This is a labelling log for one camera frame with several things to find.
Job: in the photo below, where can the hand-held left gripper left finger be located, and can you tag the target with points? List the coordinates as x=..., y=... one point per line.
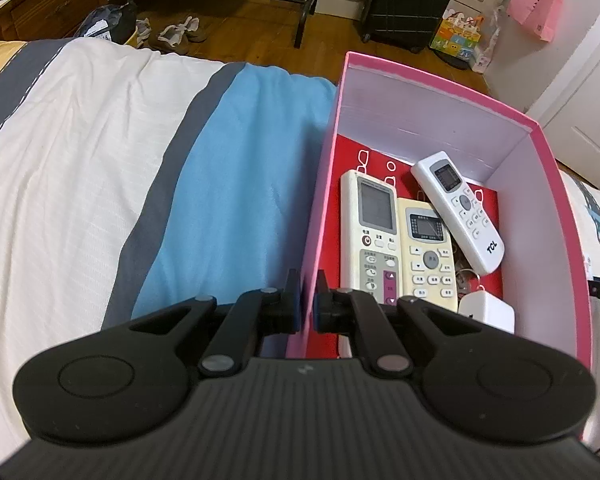
x=295, y=312

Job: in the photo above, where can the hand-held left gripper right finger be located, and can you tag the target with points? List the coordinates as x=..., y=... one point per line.
x=320, y=312

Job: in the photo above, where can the large white remote control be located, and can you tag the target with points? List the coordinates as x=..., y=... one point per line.
x=367, y=240

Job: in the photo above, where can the cream remote control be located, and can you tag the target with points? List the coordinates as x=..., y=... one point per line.
x=430, y=265

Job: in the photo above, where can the white power adapter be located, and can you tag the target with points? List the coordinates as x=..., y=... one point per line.
x=487, y=310

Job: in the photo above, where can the slim white remote control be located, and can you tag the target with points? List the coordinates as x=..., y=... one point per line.
x=460, y=210

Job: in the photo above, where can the pink storage box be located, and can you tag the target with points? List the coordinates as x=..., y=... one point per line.
x=430, y=110

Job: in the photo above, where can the white door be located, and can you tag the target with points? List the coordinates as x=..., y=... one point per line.
x=585, y=85

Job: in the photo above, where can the striped bed sheet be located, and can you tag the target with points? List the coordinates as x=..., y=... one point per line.
x=80, y=160

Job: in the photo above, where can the clear plastic bag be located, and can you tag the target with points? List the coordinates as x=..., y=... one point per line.
x=490, y=40

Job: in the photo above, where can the pink paper bag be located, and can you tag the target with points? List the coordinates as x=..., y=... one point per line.
x=537, y=7

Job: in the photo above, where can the colourful printed box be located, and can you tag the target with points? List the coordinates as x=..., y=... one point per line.
x=457, y=37

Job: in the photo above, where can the pair of shoes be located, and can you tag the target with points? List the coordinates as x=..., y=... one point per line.
x=176, y=36

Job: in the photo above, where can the grey shoe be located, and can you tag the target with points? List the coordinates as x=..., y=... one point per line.
x=142, y=32

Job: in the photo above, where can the black suitcase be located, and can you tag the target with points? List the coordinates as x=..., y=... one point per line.
x=410, y=2

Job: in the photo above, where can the dark bag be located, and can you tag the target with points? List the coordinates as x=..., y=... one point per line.
x=105, y=22

